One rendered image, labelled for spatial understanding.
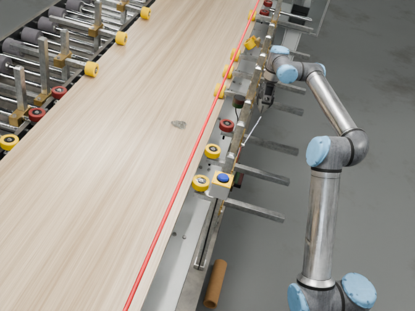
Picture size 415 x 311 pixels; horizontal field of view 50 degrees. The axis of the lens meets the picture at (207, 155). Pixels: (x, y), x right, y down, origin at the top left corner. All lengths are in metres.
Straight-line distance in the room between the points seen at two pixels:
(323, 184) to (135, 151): 0.91
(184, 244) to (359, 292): 0.80
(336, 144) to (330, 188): 0.17
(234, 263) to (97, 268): 1.40
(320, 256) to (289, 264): 1.25
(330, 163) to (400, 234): 2.00
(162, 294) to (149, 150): 0.67
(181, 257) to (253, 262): 0.95
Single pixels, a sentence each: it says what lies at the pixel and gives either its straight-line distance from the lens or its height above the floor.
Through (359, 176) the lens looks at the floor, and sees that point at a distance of 3.98.
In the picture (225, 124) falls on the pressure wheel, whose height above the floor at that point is 0.90.
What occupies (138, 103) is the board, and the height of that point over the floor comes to 0.90.
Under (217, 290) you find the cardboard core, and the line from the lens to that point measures 2.71.
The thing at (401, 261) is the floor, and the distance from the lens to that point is 3.48.
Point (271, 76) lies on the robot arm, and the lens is 2.29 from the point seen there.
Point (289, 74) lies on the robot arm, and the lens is 2.15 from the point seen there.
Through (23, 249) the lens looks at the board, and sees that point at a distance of 1.78.
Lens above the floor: 2.29
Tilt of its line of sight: 39 degrees down
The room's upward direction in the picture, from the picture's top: 13 degrees clockwise
